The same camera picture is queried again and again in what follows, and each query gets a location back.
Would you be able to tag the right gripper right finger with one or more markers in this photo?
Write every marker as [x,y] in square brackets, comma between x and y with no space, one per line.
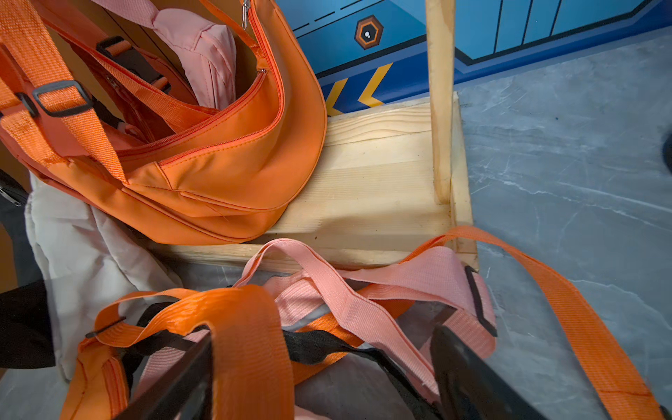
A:
[468,387]

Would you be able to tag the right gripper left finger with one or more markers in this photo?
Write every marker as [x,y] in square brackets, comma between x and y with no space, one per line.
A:
[185,391]

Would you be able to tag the pink crescent sling bag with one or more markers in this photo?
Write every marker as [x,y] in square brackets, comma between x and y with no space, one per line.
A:
[432,275]

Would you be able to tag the beige sling bag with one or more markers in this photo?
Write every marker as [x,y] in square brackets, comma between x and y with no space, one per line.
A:
[88,260]

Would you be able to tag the black crescent sling bag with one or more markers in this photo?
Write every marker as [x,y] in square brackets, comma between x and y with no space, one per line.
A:
[27,340]

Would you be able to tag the wooden garment rack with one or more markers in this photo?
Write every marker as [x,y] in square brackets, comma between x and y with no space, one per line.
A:
[393,173]

